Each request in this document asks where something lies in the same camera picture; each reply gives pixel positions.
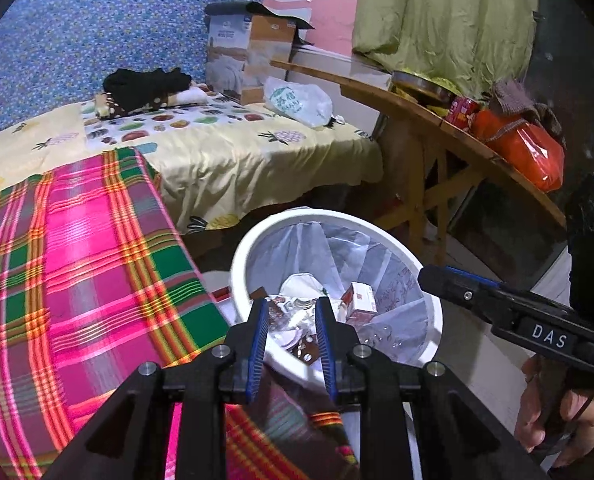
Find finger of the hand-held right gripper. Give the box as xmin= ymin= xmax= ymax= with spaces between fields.
xmin=418 ymin=264 xmax=526 ymax=329

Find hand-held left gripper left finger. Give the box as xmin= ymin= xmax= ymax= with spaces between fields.
xmin=42 ymin=297 xmax=270 ymax=480

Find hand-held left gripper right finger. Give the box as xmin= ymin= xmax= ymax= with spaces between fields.
xmin=314 ymin=296 xmax=548 ymax=480

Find strawberry print carton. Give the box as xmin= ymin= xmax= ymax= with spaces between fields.
xmin=341 ymin=282 xmax=378 ymax=324

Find crushed beige paper cup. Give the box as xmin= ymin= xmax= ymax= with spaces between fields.
xmin=279 ymin=272 xmax=328 ymax=311

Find white trash bin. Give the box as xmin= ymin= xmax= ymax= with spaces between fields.
xmin=229 ymin=207 xmax=444 ymax=387

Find person's right hand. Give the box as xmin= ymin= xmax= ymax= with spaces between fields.
xmin=514 ymin=355 xmax=594 ymax=469

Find white bin liner bag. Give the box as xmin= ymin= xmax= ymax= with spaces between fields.
xmin=247 ymin=220 xmax=424 ymax=361

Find orange plastic bag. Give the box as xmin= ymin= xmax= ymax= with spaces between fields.
xmin=471 ymin=108 xmax=566 ymax=193

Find yellow pineapple print bed sheet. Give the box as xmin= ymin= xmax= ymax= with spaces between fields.
xmin=0 ymin=85 xmax=385 ymax=242

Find red snack packet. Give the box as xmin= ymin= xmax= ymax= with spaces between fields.
xmin=444 ymin=96 xmax=480 ymax=131

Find wooden table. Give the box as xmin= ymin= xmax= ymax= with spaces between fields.
xmin=271 ymin=58 xmax=568 ymax=272

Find pink plaid blanket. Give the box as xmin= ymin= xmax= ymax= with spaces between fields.
xmin=0 ymin=147 xmax=360 ymax=480

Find brown knitted cloth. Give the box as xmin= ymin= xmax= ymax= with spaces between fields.
xmin=491 ymin=78 xmax=564 ymax=137

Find round metal tin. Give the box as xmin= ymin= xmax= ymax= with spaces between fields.
xmin=390 ymin=70 xmax=461 ymax=107

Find fruit print white cloth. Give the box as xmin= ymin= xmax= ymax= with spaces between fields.
xmin=81 ymin=94 xmax=278 ymax=154

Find white plastic bag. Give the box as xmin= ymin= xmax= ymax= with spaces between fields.
xmin=262 ymin=77 xmax=334 ymax=129

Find brown polka dot cloth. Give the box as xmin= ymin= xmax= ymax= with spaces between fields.
xmin=94 ymin=91 xmax=188 ymax=121

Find green curtain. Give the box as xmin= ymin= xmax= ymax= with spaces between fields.
xmin=352 ymin=0 xmax=541 ymax=87

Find black clothes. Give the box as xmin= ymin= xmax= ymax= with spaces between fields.
xmin=103 ymin=67 xmax=193 ymax=112

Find open cardboard box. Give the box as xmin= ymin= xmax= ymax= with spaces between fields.
xmin=204 ymin=2 xmax=316 ymax=106

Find blue floral mattress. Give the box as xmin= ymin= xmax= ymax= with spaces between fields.
xmin=0 ymin=0 xmax=271 ymax=147

